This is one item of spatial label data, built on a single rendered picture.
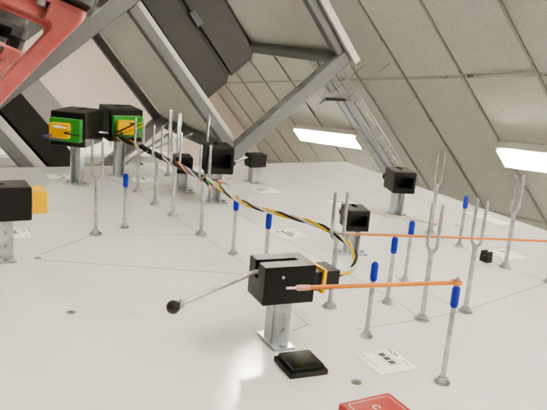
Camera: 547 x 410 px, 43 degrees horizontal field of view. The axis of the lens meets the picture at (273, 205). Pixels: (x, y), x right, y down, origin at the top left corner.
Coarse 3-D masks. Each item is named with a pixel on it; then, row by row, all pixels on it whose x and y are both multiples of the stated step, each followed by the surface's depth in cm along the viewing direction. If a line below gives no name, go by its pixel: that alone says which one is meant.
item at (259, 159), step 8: (248, 152) 148; (256, 152) 149; (240, 160) 146; (248, 160) 147; (256, 160) 147; (264, 160) 148; (248, 168) 149; (256, 168) 148; (248, 176) 149; (256, 176) 148; (256, 184) 147
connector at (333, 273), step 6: (324, 264) 74; (318, 270) 72; (330, 270) 72; (336, 270) 72; (318, 276) 71; (330, 276) 72; (336, 276) 72; (318, 282) 71; (330, 282) 72; (336, 282) 72
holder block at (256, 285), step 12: (252, 264) 71; (264, 264) 68; (276, 264) 69; (288, 264) 69; (300, 264) 69; (312, 264) 70; (252, 276) 71; (264, 276) 68; (276, 276) 68; (288, 276) 69; (300, 276) 69; (312, 276) 70; (252, 288) 71; (264, 288) 68; (276, 288) 69; (264, 300) 68; (276, 300) 69; (288, 300) 70; (300, 300) 70; (312, 300) 71
